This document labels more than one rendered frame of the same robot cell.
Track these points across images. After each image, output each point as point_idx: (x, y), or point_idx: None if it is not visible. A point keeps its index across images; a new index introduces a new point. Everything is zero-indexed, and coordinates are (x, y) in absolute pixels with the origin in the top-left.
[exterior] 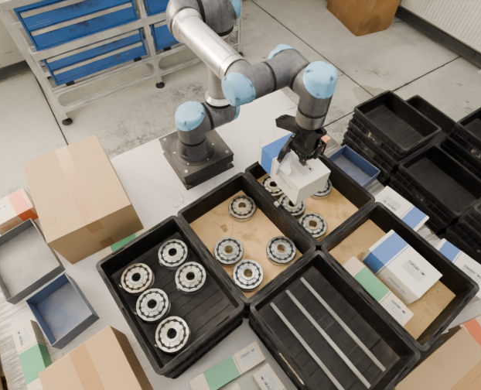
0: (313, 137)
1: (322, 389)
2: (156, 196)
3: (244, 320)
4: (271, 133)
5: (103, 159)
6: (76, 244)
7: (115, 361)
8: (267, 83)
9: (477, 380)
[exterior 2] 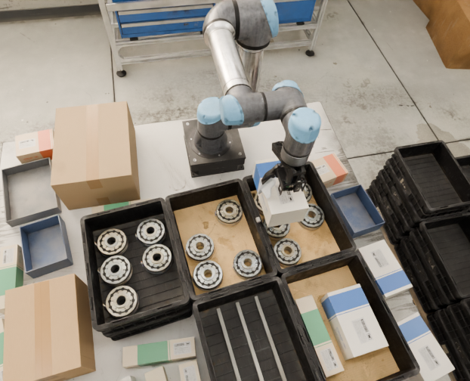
0: (291, 172)
1: None
2: (162, 174)
3: (193, 315)
4: None
5: (123, 126)
6: (75, 193)
7: (67, 305)
8: (257, 113)
9: None
